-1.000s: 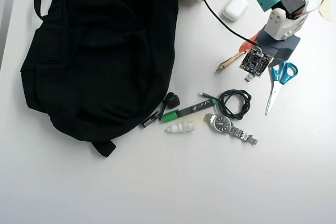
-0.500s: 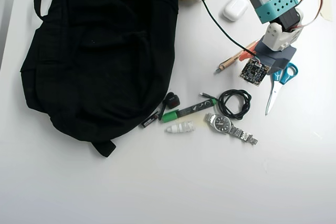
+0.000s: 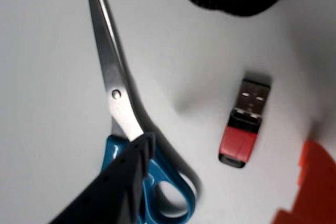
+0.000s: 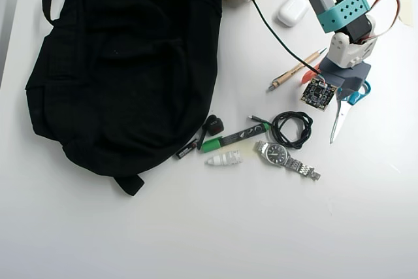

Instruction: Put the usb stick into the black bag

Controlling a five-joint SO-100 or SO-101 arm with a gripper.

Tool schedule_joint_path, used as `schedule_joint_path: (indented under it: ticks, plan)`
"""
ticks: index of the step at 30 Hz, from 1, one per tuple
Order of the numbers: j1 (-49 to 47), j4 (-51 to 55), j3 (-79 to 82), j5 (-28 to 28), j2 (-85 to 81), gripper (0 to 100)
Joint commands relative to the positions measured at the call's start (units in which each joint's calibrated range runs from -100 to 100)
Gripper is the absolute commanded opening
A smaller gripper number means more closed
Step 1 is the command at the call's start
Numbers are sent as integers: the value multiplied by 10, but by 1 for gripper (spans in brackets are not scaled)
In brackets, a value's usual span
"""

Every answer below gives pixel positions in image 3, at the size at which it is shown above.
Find blue handled steel scissors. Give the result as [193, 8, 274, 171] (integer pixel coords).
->
[84, 0, 197, 224]

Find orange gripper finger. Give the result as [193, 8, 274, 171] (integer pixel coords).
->
[271, 140, 336, 224]

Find red and black usb stick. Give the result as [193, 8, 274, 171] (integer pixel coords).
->
[217, 77, 272, 168]

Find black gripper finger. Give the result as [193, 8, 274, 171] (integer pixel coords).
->
[48, 132, 155, 224]

